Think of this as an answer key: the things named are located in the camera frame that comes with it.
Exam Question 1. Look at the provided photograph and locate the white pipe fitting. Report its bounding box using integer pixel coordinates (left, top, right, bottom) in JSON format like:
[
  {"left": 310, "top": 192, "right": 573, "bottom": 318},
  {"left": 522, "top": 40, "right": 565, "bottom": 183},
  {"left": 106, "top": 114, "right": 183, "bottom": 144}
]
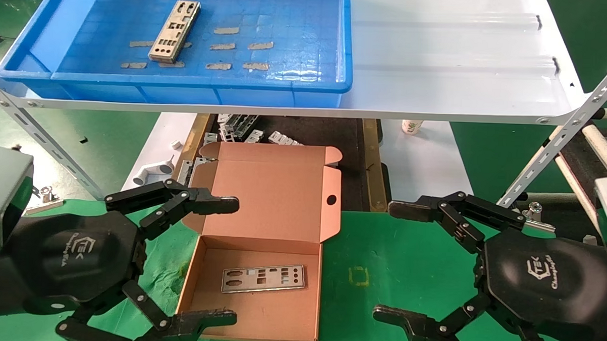
[{"left": 131, "top": 153, "right": 174, "bottom": 188}]

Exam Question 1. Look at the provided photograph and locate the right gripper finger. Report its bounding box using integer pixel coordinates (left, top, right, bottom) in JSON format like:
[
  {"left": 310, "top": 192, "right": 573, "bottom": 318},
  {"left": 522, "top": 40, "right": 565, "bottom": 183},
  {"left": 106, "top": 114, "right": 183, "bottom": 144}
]
[
  {"left": 387, "top": 189, "right": 528, "bottom": 256},
  {"left": 372, "top": 289, "right": 556, "bottom": 341}
]

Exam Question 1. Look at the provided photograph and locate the white metal shelf board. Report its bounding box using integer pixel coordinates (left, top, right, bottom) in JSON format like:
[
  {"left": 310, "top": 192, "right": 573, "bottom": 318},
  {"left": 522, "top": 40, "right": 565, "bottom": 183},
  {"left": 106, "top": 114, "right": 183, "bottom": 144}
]
[{"left": 0, "top": 0, "right": 590, "bottom": 127}]

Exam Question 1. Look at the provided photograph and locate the brown cardboard box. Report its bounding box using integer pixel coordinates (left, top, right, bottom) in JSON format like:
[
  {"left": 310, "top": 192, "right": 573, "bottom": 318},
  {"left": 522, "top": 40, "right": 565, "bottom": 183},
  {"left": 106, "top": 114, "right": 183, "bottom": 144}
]
[{"left": 175, "top": 140, "right": 344, "bottom": 341}]

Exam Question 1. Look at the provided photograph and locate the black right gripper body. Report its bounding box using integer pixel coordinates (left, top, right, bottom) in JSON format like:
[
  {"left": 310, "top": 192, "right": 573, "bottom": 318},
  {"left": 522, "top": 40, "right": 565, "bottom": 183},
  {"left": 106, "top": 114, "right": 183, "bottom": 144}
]
[{"left": 472, "top": 231, "right": 607, "bottom": 341}]

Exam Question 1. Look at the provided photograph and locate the black rack panel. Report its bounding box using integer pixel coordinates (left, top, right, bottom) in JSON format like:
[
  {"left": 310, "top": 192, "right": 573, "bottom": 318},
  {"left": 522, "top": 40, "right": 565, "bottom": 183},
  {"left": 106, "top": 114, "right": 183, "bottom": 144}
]
[{"left": 556, "top": 124, "right": 607, "bottom": 242}]

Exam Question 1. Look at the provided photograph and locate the ridged metal bracket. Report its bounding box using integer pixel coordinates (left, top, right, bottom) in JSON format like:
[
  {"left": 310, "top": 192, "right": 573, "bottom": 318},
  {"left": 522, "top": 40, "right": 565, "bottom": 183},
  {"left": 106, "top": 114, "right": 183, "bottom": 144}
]
[{"left": 267, "top": 131, "right": 305, "bottom": 147}]

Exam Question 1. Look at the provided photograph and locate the black tray with wooden frame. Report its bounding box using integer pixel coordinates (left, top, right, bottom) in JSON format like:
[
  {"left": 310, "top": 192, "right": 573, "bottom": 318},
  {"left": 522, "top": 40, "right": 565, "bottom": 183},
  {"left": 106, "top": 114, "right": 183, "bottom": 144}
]
[{"left": 171, "top": 111, "right": 396, "bottom": 213}]

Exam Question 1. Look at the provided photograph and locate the blue plastic tray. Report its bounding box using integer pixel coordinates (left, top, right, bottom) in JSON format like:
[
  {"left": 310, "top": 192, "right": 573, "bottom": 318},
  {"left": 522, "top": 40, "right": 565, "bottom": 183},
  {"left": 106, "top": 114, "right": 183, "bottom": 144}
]
[{"left": 0, "top": 0, "right": 355, "bottom": 110}]

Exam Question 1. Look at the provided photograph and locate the metal io shield plate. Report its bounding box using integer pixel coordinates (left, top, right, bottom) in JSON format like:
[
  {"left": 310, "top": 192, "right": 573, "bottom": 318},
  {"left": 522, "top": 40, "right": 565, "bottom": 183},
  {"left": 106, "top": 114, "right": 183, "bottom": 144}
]
[
  {"left": 148, "top": 0, "right": 201, "bottom": 65},
  {"left": 221, "top": 262, "right": 307, "bottom": 297}
]

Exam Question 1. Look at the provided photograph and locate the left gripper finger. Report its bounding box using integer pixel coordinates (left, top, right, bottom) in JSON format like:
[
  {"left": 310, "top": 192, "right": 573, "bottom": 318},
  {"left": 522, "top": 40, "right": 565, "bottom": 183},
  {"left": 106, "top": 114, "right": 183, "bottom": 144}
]
[
  {"left": 55, "top": 278, "right": 238, "bottom": 341},
  {"left": 103, "top": 176, "right": 241, "bottom": 245}
]

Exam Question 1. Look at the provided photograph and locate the green table cloth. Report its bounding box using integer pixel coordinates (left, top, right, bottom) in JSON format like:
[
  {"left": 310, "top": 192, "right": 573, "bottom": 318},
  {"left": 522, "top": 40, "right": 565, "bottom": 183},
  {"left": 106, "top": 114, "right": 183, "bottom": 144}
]
[{"left": 0, "top": 196, "right": 607, "bottom": 341}]

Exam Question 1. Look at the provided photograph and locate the bent metal bracket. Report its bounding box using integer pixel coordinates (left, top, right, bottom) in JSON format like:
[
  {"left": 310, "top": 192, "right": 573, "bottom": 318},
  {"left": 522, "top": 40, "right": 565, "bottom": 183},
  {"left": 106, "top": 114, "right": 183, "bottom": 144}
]
[{"left": 176, "top": 156, "right": 214, "bottom": 187}]

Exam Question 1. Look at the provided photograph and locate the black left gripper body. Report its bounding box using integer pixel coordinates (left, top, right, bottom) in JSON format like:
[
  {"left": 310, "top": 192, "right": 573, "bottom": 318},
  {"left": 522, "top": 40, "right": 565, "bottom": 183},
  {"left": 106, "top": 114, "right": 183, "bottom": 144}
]
[{"left": 0, "top": 206, "right": 148, "bottom": 332}]

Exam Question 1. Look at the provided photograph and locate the slotted metal bracket pile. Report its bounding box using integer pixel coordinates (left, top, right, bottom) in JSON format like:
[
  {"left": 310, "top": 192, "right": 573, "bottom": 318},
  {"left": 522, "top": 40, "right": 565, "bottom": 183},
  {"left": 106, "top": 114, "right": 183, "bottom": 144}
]
[{"left": 216, "top": 113, "right": 259, "bottom": 141}]

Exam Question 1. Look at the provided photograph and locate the perforated steel shelf upright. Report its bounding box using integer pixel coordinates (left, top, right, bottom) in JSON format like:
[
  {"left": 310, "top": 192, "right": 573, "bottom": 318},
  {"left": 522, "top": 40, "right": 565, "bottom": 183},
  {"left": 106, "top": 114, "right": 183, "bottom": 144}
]
[
  {"left": 495, "top": 42, "right": 607, "bottom": 212},
  {"left": 0, "top": 77, "right": 107, "bottom": 200}
]

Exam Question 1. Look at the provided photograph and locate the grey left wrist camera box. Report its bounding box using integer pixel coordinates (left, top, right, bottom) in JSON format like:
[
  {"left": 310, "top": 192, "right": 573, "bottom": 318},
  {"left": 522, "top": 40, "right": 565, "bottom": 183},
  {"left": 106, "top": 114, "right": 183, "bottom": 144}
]
[{"left": 0, "top": 144, "right": 35, "bottom": 256}]

